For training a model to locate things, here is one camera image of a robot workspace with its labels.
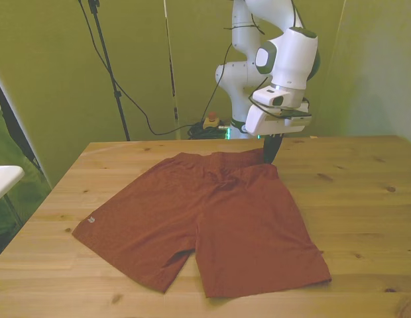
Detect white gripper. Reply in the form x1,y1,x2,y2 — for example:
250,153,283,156
244,104,311,164

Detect rust brown shorts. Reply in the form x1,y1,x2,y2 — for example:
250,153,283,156
72,148,333,299

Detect yellow emergency stop button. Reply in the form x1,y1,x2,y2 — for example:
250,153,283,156
202,111,221,131

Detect black tripod stand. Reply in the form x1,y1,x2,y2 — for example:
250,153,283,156
88,0,132,142

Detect white folding table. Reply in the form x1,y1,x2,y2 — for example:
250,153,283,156
0,164,25,229

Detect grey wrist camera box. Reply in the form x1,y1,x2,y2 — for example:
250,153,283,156
278,109,312,121

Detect black floor cable bundle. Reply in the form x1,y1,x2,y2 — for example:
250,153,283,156
187,121,233,140

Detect black tripod camera cable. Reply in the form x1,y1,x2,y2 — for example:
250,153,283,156
78,0,206,136

